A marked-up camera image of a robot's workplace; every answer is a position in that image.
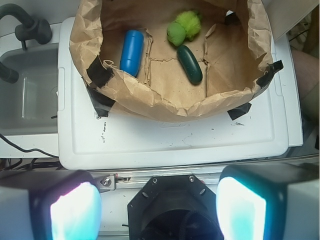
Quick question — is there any black tape piece left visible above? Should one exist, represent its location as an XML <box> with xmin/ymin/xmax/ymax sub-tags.
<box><xmin>86</xmin><ymin>56</ymin><xmax>115</xmax><ymax>117</ymax></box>

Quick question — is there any crumpled brown paper bag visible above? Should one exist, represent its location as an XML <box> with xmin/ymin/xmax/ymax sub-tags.
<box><xmin>69</xmin><ymin>0</ymin><xmax>283</xmax><ymax>122</ymax></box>

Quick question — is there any black tape piece right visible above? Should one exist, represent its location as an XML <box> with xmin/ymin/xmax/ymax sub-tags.
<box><xmin>227</xmin><ymin>102</ymin><xmax>252</xmax><ymax>121</ymax></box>

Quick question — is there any green plush turtle toy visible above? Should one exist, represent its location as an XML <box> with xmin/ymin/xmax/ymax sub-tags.
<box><xmin>166</xmin><ymin>10</ymin><xmax>202</xmax><ymax>47</ymax></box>

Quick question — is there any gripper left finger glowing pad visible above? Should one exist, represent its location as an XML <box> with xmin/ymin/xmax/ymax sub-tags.
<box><xmin>0</xmin><ymin>170</ymin><xmax>102</xmax><ymax>240</ymax></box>

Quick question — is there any grey sink basin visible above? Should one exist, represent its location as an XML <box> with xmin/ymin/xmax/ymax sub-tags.
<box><xmin>0</xmin><ymin>43</ymin><xmax>58</xmax><ymax>136</ymax></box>

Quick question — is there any black octagonal mount plate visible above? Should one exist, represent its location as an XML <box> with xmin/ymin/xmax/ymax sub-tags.
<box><xmin>127</xmin><ymin>174</ymin><xmax>224</xmax><ymax>240</ymax></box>

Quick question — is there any blue plastic bottle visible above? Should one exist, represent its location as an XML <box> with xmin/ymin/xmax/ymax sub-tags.
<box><xmin>119</xmin><ymin>29</ymin><xmax>144</xmax><ymax>77</ymax></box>

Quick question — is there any black faucet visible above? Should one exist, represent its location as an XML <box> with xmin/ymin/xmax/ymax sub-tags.
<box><xmin>0</xmin><ymin>3</ymin><xmax>53</xmax><ymax>84</ymax></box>

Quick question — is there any dark green cucumber toy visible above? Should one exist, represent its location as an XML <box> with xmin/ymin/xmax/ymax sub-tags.
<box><xmin>177</xmin><ymin>45</ymin><xmax>203</xmax><ymax>85</ymax></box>

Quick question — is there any black cable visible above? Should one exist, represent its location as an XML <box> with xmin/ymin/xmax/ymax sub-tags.
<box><xmin>0</xmin><ymin>133</ymin><xmax>61</xmax><ymax>159</ymax></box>

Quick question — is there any aluminium rail with bracket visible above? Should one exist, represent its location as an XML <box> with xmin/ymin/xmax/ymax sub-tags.
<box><xmin>89</xmin><ymin>171</ymin><xmax>222</xmax><ymax>193</ymax></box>

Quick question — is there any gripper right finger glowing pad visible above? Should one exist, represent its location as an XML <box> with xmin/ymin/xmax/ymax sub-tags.
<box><xmin>216</xmin><ymin>163</ymin><xmax>320</xmax><ymax>240</ymax></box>

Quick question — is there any black tape piece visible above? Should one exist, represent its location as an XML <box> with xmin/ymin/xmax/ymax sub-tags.
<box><xmin>86</xmin><ymin>56</ymin><xmax>115</xmax><ymax>117</ymax></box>
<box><xmin>227</xmin><ymin>102</ymin><xmax>252</xmax><ymax>121</ymax></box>

